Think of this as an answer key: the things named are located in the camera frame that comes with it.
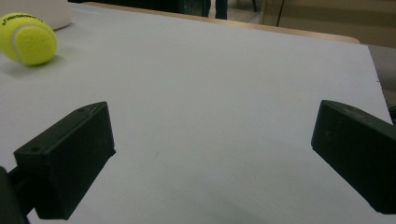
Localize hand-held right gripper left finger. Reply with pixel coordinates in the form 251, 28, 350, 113
13, 101, 117, 221

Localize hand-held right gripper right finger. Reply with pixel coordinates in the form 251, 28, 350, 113
310, 99, 396, 215

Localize yellow tennis ball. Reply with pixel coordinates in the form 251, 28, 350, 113
0, 11, 59, 67

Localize white container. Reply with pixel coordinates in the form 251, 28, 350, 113
0, 0, 73, 31

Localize dark stand legs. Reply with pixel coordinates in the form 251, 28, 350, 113
182, 0, 229, 21

